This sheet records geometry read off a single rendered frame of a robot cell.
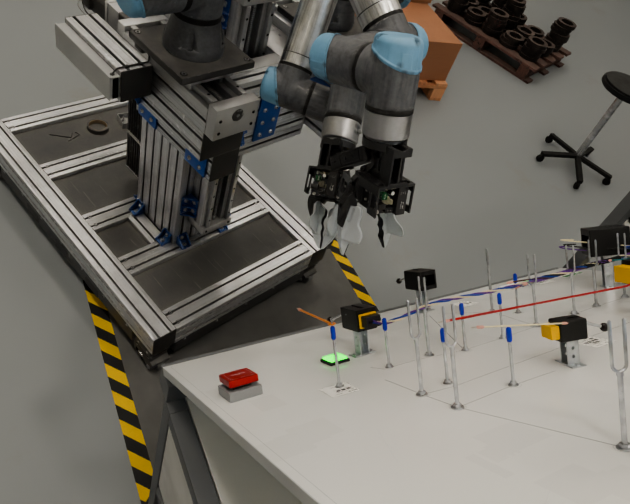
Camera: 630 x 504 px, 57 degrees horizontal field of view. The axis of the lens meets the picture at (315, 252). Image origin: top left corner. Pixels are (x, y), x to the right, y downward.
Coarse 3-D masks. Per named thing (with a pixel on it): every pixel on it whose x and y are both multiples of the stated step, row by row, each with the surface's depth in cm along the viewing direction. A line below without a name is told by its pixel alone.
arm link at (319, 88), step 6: (318, 84) 124; (318, 90) 122; (324, 90) 123; (312, 96) 122; (318, 96) 122; (324, 96) 122; (312, 102) 122; (318, 102) 122; (324, 102) 122; (312, 108) 123; (318, 108) 123; (324, 108) 123; (306, 114) 125; (312, 114) 124; (318, 114) 124; (324, 114) 123; (318, 120) 126
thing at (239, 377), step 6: (228, 372) 95; (234, 372) 95; (240, 372) 94; (246, 372) 94; (252, 372) 94; (222, 378) 93; (228, 378) 92; (234, 378) 92; (240, 378) 91; (246, 378) 92; (252, 378) 92; (228, 384) 91; (234, 384) 91; (240, 384) 91; (246, 384) 93
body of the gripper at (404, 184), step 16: (368, 144) 90; (384, 144) 88; (400, 144) 90; (384, 160) 89; (400, 160) 89; (352, 176) 95; (368, 176) 93; (384, 176) 90; (400, 176) 92; (368, 192) 94; (384, 192) 92; (400, 192) 92; (368, 208) 92; (384, 208) 92; (400, 208) 93
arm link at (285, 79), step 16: (304, 0) 121; (320, 0) 120; (336, 0) 122; (304, 16) 120; (320, 16) 120; (304, 32) 120; (320, 32) 122; (288, 48) 122; (304, 48) 121; (288, 64) 122; (304, 64) 122; (272, 80) 122; (288, 80) 122; (304, 80) 123; (272, 96) 123; (288, 96) 122; (304, 96) 122; (304, 112) 125
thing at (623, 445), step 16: (608, 320) 60; (624, 320) 60; (608, 336) 61; (624, 336) 61; (624, 352) 61; (624, 368) 61; (624, 400) 61; (624, 416) 61; (624, 432) 62; (624, 448) 62
